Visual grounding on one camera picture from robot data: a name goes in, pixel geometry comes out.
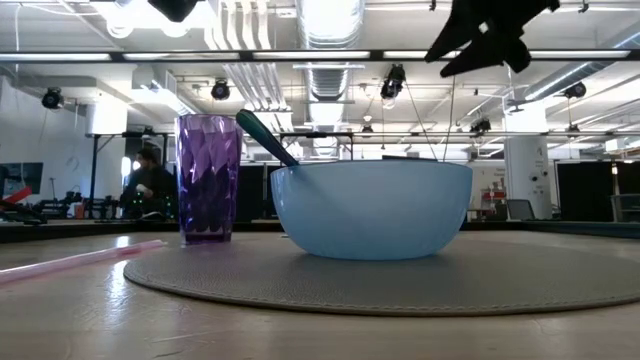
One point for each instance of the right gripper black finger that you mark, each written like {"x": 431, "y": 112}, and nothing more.
{"x": 457, "y": 35}
{"x": 475, "y": 57}

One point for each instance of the pink drinking straw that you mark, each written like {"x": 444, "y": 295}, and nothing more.
{"x": 75, "y": 260}

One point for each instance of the black ceiling spotlight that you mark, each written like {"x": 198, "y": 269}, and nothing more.
{"x": 392, "y": 82}
{"x": 52, "y": 98}
{"x": 220, "y": 90}
{"x": 480, "y": 125}
{"x": 575, "y": 90}

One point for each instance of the white round column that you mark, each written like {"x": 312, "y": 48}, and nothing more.
{"x": 527, "y": 175}

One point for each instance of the grey chair back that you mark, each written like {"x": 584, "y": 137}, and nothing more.
{"x": 520, "y": 209}

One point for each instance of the black partition panel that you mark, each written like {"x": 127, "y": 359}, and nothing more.
{"x": 585, "y": 190}

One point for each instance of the person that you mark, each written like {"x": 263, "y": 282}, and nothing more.
{"x": 150, "y": 185}

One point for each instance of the purple faceted plastic cup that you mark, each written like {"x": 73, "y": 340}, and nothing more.
{"x": 207, "y": 190}

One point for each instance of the small blue plate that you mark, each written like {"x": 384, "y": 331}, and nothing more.
{"x": 370, "y": 210}

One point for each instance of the round grey placemat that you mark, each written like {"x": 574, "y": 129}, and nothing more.
{"x": 350, "y": 285}

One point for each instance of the silver ventilation duct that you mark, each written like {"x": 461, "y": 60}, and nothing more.
{"x": 327, "y": 50}

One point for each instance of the dark wall screen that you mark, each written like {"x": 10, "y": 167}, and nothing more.
{"x": 22, "y": 177}

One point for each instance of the black aluminium table frame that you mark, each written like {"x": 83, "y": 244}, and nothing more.
{"x": 50, "y": 232}

